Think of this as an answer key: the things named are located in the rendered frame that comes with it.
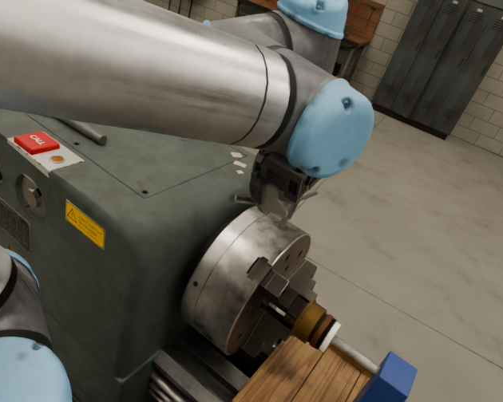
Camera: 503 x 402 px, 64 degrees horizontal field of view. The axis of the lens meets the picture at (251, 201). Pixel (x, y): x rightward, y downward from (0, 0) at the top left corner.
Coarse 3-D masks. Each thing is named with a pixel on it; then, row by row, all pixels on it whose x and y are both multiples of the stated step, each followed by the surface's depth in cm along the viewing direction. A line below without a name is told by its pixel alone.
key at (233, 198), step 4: (308, 192) 86; (312, 192) 87; (316, 192) 89; (232, 196) 60; (236, 196) 60; (240, 196) 62; (244, 196) 63; (248, 196) 64; (304, 196) 84; (308, 196) 86; (232, 200) 60; (236, 200) 61; (240, 200) 62; (244, 200) 63; (248, 200) 64; (252, 200) 65; (300, 200) 83; (284, 204) 77; (288, 204) 79
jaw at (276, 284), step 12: (264, 264) 77; (252, 276) 76; (264, 276) 76; (276, 276) 77; (264, 288) 76; (276, 288) 76; (288, 288) 79; (276, 300) 78; (288, 300) 79; (300, 300) 82; (288, 312) 81; (300, 312) 81
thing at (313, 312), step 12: (312, 300) 85; (312, 312) 82; (324, 312) 83; (288, 324) 85; (300, 324) 82; (312, 324) 81; (324, 324) 81; (300, 336) 82; (312, 336) 82; (324, 336) 80
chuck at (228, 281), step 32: (256, 224) 82; (288, 224) 86; (224, 256) 78; (256, 256) 77; (288, 256) 84; (224, 288) 76; (256, 288) 75; (192, 320) 82; (224, 320) 76; (224, 352) 82
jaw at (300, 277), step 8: (304, 264) 96; (312, 264) 96; (296, 272) 93; (304, 272) 94; (312, 272) 94; (288, 280) 91; (296, 280) 91; (304, 280) 92; (312, 280) 92; (296, 288) 89; (304, 288) 90; (312, 288) 93; (304, 296) 88; (312, 296) 89
